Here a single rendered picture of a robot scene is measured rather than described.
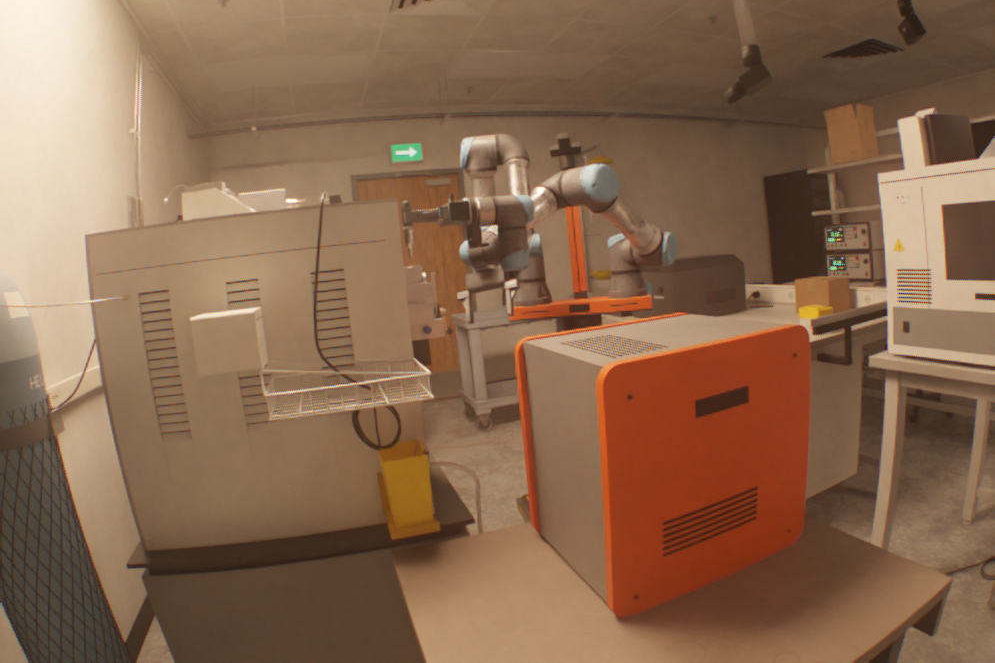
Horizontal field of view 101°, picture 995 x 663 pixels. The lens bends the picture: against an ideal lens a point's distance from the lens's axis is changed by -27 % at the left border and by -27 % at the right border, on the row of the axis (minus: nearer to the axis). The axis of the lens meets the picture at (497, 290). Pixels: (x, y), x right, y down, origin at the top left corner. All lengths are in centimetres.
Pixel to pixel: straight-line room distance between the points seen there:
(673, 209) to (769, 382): 549
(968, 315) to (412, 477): 142
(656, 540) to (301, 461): 73
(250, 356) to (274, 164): 432
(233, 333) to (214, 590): 63
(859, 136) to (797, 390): 353
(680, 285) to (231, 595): 223
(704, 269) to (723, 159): 427
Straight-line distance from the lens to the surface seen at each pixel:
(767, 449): 101
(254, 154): 531
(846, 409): 257
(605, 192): 167
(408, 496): 114
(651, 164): 631
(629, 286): 203
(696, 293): 276
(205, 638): 147
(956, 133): 199
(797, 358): 102
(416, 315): 133
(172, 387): 124
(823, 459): 252
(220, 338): 103
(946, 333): 168
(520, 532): 124
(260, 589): 136
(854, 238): 425
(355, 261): 117
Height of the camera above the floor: 130
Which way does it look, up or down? 3 degrees down
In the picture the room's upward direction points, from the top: 6 degrees counter-clockwise
